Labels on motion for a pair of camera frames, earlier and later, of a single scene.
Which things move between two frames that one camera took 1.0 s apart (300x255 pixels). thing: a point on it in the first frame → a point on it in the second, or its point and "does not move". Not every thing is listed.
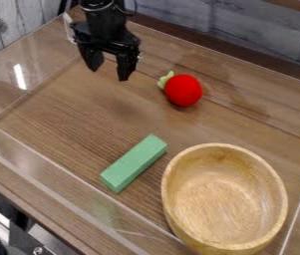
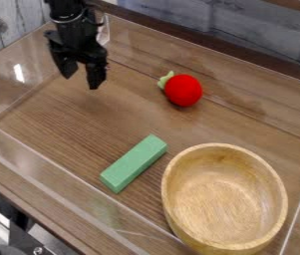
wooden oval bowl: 224,198 does not move
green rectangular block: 133,162 does not move
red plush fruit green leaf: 181,89 does not move
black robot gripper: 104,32 → 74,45
